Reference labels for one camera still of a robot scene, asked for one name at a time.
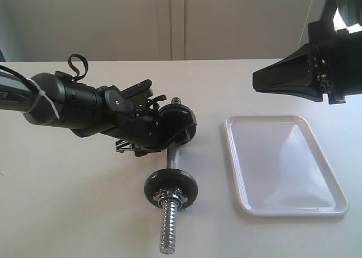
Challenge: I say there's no chrome threaded dumbbell bar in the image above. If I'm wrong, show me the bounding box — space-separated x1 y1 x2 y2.
160 97 184 255

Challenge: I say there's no black weight plate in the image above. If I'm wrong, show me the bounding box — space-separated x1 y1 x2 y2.
161 113 197 140
144 169 198 209

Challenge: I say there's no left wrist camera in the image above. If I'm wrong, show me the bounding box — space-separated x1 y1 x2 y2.
120 79 153 100

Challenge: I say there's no chrome star collar nut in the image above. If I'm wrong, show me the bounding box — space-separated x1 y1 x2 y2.
153 187 188 207

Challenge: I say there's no dark grey weight plate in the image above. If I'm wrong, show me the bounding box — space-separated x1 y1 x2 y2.
159 104 196 119

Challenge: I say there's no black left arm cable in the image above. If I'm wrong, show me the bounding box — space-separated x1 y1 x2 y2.
68 53 89 82

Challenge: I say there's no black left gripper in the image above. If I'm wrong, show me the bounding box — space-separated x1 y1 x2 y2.
100 105 192 156

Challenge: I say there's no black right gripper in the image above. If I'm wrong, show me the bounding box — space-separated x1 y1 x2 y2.
252 20 361 105

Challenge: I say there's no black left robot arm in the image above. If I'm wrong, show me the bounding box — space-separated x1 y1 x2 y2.
1 66 197 157

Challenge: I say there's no white plastic tray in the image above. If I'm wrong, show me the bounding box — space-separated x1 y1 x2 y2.
225 115 349 217

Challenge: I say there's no white cable tie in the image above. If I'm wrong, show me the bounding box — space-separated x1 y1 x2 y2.
27 79 60 119

